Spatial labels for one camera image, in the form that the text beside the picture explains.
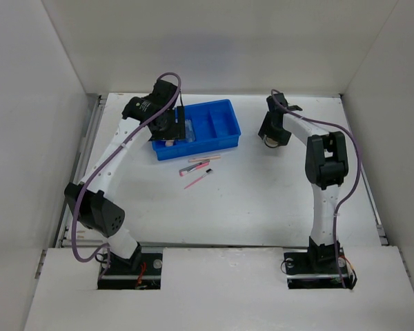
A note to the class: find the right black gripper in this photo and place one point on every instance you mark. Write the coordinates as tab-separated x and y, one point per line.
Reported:
283	137

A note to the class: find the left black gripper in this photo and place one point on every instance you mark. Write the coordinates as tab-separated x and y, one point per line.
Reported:
176	115

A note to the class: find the round compact case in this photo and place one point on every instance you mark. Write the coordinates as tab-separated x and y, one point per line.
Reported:
270	143

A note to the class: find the clear plastic bottle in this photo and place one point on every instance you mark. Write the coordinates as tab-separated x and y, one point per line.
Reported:
190	132

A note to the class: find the beige makeup sponge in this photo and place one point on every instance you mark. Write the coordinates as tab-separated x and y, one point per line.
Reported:
169	143

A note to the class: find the pink eyebrow comb brush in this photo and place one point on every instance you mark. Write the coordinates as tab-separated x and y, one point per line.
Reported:
208	172

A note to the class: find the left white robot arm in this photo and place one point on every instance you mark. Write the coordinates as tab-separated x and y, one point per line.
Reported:
131	134

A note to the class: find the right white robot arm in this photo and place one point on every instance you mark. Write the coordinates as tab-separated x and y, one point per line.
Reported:
326	161

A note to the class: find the pink makeup brush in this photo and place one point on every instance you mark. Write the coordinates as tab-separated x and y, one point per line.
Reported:
206	163

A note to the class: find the blue plastic organizer tray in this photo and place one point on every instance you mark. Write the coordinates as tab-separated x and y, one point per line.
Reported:
215	127

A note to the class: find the beige cosmetic stick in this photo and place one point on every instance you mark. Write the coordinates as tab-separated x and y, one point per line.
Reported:
203	159

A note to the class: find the houndstooth pattern pencil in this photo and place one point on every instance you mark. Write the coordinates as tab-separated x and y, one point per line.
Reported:
191	167

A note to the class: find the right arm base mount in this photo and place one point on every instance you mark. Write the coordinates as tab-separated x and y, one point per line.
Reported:
318	267

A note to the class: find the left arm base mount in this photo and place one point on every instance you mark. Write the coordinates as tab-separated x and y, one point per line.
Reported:
142	273

